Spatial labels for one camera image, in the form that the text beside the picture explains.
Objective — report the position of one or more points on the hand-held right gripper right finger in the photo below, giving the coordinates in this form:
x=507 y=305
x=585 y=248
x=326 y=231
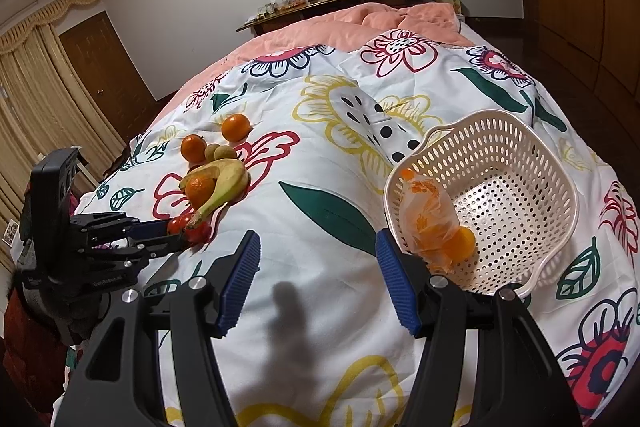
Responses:
x=395 y=282

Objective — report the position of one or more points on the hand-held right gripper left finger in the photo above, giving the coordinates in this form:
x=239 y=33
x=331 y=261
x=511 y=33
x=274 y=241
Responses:
x=241 y=282

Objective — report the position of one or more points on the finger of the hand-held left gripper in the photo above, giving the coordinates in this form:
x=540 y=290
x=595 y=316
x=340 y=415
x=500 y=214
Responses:
x=152 y=227
x=155 y=249

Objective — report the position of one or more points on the red tomato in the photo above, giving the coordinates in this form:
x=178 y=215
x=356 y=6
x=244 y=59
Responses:
x=198 y=233
x=176 y=224

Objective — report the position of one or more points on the white perforated plastic basket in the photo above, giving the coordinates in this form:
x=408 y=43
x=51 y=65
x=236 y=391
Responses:
x=500 y=147

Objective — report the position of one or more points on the white floral duvet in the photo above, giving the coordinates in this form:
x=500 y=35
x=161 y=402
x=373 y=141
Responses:
x=310 y=252

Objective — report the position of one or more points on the small orange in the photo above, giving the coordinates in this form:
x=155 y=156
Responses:
x=462 y=243

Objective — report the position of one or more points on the clear plastic bag of oranges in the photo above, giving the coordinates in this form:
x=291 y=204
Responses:
x=425 y=207

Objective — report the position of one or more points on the yellow banana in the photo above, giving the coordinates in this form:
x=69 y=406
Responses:
x=227 y=179

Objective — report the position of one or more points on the person's red clothing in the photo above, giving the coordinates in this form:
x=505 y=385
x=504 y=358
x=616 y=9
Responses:
x=25 y=347

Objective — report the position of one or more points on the beige curtain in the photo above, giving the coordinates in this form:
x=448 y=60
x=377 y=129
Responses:
x=40 y=72

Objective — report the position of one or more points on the wooden door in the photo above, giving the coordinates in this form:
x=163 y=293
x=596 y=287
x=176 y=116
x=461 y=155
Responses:
x=107 y=62

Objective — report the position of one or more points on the pink blanket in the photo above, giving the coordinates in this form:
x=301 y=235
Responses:
x=310 y=29

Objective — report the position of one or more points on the yellow green box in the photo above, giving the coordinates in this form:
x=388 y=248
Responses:
x=446 y=2

